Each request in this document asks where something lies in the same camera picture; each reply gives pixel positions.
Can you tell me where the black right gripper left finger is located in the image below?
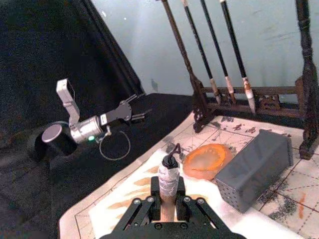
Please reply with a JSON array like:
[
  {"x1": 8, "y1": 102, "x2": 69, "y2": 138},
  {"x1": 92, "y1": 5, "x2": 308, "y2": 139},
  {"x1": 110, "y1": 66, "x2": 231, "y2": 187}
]
[{"x1": 115, "y1": 176, "x2": 162, "y2": 231}]

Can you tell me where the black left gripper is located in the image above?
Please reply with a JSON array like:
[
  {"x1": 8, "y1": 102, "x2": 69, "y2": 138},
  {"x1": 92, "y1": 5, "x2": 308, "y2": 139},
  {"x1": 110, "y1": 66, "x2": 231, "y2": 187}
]
[{"x1": 100, "y1": 93, "x2": 153, "y2": 125}]

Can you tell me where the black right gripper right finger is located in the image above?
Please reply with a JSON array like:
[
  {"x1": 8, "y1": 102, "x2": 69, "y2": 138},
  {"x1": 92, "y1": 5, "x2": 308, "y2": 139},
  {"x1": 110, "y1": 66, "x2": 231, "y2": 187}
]
[{"x1": 175, "y1": 178, "x2": 226, "y2": 231}]

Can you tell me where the calligraphy brush with taped handle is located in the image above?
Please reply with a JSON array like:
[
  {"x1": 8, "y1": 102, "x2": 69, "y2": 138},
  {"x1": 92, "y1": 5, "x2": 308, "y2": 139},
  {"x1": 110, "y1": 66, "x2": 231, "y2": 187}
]
[{"x1": 158, "y1": 143, "x2": 182, "y2": 223}]

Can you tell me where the white paper with brown strokes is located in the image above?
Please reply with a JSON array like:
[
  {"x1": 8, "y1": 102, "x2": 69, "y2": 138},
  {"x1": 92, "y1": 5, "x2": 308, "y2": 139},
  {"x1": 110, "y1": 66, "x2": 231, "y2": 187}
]
[{"x1": 88, "y1": 146, "x2": 304, "y2": 239}]

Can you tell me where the orange translucent dish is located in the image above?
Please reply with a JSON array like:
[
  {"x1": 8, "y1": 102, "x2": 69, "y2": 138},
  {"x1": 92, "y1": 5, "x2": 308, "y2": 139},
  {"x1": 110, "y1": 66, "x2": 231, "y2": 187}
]
[{"x1": 182, "y1": 142, "x2": 233, "y2": 181}]

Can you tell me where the grey rectangular block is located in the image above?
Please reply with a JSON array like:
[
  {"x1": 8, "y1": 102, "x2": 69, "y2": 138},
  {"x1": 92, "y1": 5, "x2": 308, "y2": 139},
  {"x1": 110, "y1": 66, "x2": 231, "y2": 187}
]
[{"x1": 214, "y1": 128, "x2": 295, "y2": 214}]

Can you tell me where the hanging black calligraphy brush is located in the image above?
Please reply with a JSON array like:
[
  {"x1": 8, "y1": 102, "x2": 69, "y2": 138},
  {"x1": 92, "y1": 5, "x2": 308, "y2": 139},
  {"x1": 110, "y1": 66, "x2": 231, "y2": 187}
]
[
  {"x1": 181, "y1": 0, "x2": 222, "y2": 105},
  {"x1": 200, "y1": 0, "x2": 237, "y2": 106}
]

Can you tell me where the black table cloth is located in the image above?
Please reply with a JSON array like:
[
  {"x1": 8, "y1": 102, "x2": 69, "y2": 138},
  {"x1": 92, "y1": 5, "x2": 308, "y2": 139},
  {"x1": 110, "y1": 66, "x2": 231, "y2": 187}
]
[{"x1": 0, "y1": 0, "x2": 196, "y2": 239}]

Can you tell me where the gridded calligraphy felt mat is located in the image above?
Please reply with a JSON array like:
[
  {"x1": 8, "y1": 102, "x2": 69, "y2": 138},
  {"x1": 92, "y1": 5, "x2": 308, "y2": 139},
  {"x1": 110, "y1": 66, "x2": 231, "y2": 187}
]
[{"x1": 58, "y1": 111, "x2": 319, "y2": 239}]

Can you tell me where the hanging brush with stained tip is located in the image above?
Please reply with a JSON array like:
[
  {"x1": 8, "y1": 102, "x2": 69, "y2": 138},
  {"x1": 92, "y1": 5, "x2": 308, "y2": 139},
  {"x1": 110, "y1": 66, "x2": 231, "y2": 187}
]
[{"x1": 218, "y1": 0, "x2": 257, "y2": 113}]

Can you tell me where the dark wooden brush rack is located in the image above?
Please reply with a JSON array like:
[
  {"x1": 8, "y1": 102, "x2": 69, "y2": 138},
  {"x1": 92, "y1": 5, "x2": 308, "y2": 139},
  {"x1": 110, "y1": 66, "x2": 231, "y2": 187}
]
[{"x1": 156, "y1": 0, "x2": 319, "y2": 160}]

